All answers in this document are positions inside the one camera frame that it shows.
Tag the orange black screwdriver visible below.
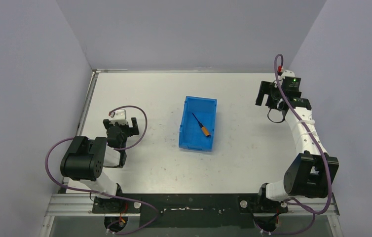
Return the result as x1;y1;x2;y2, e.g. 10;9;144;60
192;113;211;138

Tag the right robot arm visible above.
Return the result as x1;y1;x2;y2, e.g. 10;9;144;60
255;78;339;212

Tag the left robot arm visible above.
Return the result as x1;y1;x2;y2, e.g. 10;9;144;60
60;117;139;213

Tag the blue plastic bin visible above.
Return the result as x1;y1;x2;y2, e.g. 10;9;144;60
179;96;218;152

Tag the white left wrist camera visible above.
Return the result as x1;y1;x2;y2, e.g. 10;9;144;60
109;109;128;125

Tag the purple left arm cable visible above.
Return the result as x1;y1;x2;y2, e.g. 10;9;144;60
44;105;159;236

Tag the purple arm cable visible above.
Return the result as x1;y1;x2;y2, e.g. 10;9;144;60
254;54;333;236
44;105;159;236

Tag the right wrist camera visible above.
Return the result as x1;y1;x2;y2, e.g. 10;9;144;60
279;70;302;98

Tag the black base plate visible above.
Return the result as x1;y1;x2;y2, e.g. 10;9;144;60
95;194;288;229

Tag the aluminium front rail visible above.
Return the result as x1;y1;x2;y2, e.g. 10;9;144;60
45;193;340;217

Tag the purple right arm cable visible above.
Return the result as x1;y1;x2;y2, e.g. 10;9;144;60
254;54;333;236

